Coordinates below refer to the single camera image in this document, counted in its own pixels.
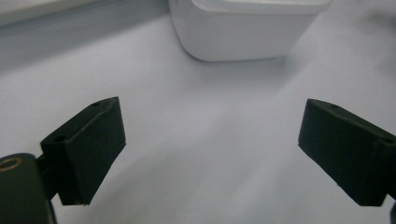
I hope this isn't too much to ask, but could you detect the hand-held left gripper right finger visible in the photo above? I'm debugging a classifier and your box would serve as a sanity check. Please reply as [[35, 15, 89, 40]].
[[297, 98, 396, 207]]

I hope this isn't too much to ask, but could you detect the white plastic container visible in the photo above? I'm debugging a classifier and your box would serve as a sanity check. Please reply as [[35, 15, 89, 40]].
[[167, 0, 332, 63]]

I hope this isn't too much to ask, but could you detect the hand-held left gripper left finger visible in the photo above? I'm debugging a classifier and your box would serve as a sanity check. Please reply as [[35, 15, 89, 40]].
[[39, 96, 127, 206]]

